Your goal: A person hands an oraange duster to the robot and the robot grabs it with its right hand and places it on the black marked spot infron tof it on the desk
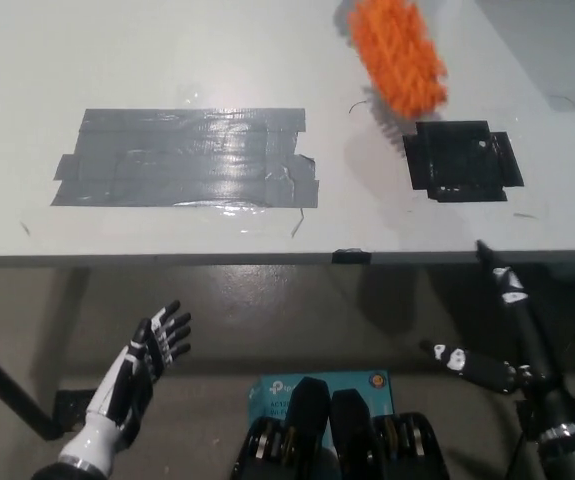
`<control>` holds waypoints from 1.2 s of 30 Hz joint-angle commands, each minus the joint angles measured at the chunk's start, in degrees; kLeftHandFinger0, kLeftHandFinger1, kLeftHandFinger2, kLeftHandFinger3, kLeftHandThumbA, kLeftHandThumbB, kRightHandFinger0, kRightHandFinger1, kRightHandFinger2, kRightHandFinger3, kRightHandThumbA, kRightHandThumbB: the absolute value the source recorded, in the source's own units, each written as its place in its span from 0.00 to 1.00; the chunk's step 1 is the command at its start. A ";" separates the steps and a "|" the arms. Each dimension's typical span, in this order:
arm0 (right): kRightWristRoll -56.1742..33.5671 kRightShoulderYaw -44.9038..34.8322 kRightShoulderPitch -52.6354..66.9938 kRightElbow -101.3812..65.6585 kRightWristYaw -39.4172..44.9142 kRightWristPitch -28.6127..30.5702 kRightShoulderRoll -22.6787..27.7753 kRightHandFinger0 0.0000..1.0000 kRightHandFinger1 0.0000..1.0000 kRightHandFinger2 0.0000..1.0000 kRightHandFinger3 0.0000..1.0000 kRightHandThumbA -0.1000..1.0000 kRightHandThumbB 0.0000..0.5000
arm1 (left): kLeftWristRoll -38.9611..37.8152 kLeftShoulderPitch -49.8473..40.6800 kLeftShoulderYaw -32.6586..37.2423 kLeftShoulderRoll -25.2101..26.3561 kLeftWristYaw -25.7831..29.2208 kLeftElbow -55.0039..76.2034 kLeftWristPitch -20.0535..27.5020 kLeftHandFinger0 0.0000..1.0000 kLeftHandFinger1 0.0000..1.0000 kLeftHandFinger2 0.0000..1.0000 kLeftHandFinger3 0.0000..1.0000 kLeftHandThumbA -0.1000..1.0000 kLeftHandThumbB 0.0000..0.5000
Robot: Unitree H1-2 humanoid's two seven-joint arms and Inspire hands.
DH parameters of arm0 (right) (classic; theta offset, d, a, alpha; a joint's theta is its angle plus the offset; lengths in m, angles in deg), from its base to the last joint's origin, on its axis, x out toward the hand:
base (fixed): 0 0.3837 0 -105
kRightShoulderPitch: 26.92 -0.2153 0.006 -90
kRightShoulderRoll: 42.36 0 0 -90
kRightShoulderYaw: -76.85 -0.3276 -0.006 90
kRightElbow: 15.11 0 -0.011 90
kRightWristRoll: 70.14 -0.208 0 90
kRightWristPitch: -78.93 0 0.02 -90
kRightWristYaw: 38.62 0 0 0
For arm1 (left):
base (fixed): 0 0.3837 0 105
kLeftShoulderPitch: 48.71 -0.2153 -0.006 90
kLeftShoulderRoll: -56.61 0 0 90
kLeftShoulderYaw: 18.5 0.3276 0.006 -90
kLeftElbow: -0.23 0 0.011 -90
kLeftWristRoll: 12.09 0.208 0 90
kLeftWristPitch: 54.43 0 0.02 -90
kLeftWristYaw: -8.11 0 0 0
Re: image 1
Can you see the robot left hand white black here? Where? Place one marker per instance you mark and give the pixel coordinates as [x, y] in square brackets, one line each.
[127, 370]

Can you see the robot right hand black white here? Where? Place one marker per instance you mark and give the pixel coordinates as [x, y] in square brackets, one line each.
[549, 400]

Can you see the orange microfibre duster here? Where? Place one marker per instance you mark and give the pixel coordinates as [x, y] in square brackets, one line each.
[397, 55]

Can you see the black metal table leg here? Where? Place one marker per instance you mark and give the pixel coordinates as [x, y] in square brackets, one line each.
[12, 385]

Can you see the clear plastic tape strip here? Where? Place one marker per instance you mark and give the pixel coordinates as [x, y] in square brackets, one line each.
[242, 225]

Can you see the teal router cardboard box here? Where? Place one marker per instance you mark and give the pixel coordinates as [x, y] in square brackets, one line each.
[352, 387]

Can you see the black tape square patch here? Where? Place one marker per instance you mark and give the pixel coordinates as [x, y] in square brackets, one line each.
[459, 165]

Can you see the grey duct tape patch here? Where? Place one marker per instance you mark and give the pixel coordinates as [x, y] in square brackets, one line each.
[182, 160]

